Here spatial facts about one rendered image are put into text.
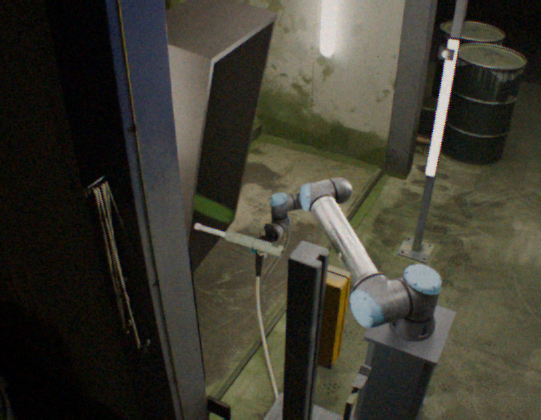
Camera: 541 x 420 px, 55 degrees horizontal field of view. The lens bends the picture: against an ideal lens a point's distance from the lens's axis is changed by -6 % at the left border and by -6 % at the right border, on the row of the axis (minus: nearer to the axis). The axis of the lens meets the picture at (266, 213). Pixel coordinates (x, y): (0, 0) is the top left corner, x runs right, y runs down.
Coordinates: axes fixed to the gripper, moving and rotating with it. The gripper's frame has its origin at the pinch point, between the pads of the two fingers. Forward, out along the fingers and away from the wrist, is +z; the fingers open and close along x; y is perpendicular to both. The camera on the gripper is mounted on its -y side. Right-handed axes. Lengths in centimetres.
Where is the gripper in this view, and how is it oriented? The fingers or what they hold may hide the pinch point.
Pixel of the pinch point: (258, 251)
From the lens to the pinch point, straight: 276.3
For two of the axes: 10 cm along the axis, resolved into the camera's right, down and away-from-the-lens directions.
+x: -9.3, -2.7, 2.7
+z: -3.7, 4.6, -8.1
